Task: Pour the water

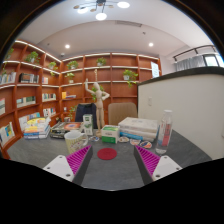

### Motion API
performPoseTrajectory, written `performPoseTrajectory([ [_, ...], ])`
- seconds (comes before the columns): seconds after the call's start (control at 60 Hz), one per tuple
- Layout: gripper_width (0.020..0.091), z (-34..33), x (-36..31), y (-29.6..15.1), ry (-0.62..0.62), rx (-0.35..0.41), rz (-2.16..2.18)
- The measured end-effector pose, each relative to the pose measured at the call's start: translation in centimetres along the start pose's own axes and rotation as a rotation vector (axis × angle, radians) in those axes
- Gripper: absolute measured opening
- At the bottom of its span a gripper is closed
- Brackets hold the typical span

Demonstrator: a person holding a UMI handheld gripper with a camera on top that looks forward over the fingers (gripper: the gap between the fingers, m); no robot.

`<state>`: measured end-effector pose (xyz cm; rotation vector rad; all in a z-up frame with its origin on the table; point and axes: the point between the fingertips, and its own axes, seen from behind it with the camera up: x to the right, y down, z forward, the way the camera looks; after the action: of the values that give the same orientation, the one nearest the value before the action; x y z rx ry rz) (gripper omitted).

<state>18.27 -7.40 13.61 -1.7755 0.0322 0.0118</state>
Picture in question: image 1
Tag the white wall switch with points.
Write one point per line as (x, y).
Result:
(150, 101)

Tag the wooden artist mannequin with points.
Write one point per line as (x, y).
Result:
(99, 106)

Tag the blue-edged book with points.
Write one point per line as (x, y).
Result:
(133, 137)

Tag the stack of colourful books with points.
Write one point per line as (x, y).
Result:
(36, 128)

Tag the yellow striped white mug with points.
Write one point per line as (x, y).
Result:
(75, 141)

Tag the wooden shelf unit with books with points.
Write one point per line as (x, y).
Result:
(116, 90)

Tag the white partition with dark top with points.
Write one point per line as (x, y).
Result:
(193, 110)

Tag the grey curtain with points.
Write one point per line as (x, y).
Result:
(190, 62)

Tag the chair with dark jacket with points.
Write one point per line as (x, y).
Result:
(85, 109)

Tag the recessed ceiling spotlight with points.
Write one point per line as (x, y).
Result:
(67, 46)
(151, 44)

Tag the branched ceiling lamp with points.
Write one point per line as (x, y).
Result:
(101, 15)

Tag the green and white box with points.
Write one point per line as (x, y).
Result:
(110, 134)

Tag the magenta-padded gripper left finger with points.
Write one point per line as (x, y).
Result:
(77, 160)

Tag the dark curtain rail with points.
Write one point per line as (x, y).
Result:
(195, 49)

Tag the tall green and white carton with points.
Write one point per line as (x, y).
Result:
(88, 124)

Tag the stack of dark books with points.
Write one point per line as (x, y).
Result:
(65, 128)

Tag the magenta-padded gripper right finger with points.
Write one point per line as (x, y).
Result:
(149, 160)

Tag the tan upholstered chair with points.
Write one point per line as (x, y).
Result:
(122, 112)

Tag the clear bottle with red label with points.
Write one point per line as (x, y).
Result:
(164, 133)

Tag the flat round red coaster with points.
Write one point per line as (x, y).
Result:
(107, 154)

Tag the small oval sticker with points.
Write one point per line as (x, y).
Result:
(123, 139)
(135, 142)
(145, 144)
(94, 138)

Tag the ceiling air vent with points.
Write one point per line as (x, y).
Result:
(128, 23)

